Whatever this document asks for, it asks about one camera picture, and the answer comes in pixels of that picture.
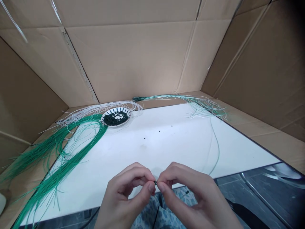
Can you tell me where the brown cardboard enclosure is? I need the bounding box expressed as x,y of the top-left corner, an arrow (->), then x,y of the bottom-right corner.
0,0 -> 305,229

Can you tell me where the bundle of green strings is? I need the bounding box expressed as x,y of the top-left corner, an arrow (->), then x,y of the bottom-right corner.
0,113 -> 109,229

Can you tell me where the person's left hand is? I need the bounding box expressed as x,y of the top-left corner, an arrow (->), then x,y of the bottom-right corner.
99,162 -> 157,221

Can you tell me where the pile of dark green beads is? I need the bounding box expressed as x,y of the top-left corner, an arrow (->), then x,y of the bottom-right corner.
104,108 -> 129,125

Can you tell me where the single pale green string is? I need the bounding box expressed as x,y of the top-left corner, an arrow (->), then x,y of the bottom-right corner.
208,118 -> 220,175

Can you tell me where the person's right hand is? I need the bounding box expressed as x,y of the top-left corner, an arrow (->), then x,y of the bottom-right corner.
157,162 -> 239,229

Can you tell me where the metal frame chair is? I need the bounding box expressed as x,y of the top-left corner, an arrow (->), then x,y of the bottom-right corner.
224,164 -> 305,229

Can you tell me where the small patterned dish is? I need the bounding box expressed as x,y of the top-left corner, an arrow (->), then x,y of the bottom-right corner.
101,107 -> 132,128

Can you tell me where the clear plastic strap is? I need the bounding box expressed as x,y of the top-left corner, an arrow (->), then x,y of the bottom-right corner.
0,0 -> 28,44

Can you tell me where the bundle of pale beaded strings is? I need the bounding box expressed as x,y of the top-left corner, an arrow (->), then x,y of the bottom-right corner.
132,94 -> 233,121

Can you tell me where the bundle of white strings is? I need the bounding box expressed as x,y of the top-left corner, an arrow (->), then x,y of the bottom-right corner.
39,100 -> 144,134

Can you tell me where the white work board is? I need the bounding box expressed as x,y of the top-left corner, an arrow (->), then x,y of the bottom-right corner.
19,104 -> 283,227

